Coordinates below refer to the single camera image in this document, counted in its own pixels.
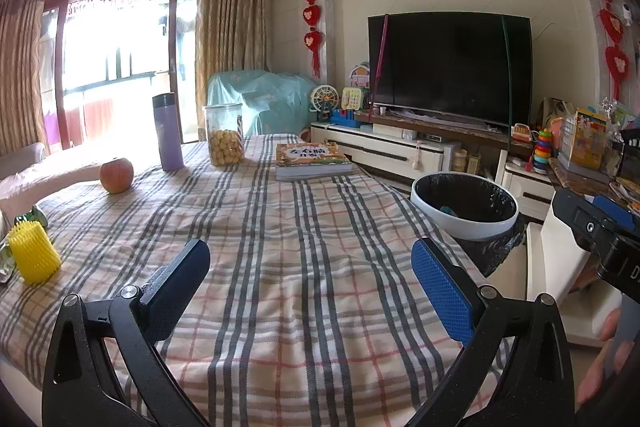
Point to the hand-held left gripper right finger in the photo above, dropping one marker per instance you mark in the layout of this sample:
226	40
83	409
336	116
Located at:
445	292

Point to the white low television cabinet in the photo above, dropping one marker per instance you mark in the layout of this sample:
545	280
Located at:
380	152

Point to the green packet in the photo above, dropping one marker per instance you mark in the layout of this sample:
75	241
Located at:
35	214

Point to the orange toy cash register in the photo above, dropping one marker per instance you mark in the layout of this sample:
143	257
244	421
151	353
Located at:
523	134

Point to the person's right hand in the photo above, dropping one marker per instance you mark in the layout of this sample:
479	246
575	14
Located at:
597	372

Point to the balcony sliding door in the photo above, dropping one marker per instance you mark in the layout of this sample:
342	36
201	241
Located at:
172	57

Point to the yellow colourful box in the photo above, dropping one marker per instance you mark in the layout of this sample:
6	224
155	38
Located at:
589	139

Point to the yellow spiky cylinder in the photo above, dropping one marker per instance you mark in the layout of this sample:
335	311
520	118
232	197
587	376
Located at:
32	257

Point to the white wall camera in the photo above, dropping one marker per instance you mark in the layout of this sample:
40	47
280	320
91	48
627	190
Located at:
626	13

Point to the black flat television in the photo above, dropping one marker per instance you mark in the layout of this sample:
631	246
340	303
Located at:
450	67

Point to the white bin with black liner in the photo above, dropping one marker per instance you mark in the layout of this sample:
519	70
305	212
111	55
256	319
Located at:
465	229

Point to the red apple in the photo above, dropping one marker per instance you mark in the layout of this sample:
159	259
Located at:
116	176

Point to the blue block toy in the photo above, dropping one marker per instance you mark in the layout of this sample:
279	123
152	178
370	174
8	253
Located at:
347	118

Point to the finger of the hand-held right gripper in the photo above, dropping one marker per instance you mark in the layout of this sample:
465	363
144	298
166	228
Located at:
614	209
575	219

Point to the toy ferris wheel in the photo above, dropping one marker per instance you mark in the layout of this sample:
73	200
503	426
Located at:
325	101

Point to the beige sofa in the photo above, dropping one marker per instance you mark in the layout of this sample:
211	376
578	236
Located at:
45	177

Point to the brown marbled counter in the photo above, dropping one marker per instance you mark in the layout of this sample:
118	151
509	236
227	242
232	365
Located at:
575	179

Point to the clear cookie jar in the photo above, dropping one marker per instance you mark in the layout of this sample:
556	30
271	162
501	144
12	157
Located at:
225	142

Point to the teal furniture cover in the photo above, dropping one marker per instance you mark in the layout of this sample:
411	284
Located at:
265	102

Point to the white hanging spoon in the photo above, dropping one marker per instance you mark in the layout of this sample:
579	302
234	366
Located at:
416	159

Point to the silver foil wrapper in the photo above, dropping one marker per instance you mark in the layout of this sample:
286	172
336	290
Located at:
5	262

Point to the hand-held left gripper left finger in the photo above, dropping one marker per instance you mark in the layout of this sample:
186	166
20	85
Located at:
175	292

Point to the green and yellow toy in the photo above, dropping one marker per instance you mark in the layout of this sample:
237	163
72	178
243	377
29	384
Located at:
352	99

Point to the orange picture book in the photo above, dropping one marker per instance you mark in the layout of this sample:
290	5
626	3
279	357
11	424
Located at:
312	159

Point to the pink toy house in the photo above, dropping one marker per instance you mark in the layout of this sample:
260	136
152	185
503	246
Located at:
359	77

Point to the beige patterned curtain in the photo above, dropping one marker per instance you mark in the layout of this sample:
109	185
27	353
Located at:
22	67
232	37

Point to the paper shopping bag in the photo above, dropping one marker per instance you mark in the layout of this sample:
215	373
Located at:
557	114

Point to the purple thermos bottle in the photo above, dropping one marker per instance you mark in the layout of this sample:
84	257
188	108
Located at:
169	137

